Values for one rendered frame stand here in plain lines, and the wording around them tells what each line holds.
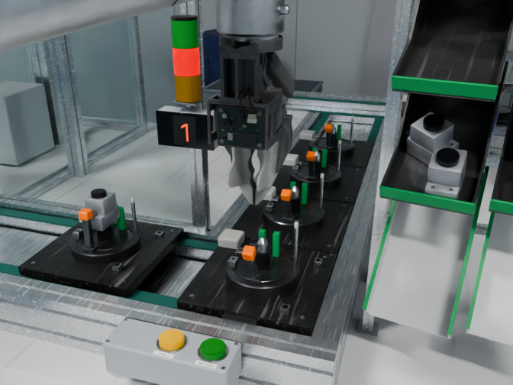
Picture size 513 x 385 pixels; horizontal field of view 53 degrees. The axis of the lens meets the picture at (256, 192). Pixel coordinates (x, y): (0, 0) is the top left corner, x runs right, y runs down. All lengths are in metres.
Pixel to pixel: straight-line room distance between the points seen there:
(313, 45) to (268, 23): 4.76
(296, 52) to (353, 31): 0.68
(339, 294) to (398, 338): 0.15
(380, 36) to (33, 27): 4.23
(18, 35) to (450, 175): 0.57
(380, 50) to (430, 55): 3.70
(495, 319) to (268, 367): 0.36
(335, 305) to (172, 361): 0.30
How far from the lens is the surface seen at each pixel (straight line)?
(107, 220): 1.05
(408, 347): 1.02
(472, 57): 0.79
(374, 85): 4.48
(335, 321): 0.89
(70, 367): 1.00
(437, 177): 0.75
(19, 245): 1.29
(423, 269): 0.87
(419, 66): 0.77
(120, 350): 0.86
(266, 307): 0.89
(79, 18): 0.35
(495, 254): 0.90
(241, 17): 0.56
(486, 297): 0.89
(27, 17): 0.33
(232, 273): 0.94
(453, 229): 0.89
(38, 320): 1.05
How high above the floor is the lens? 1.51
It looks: 24 degrees down
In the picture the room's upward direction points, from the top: straight up
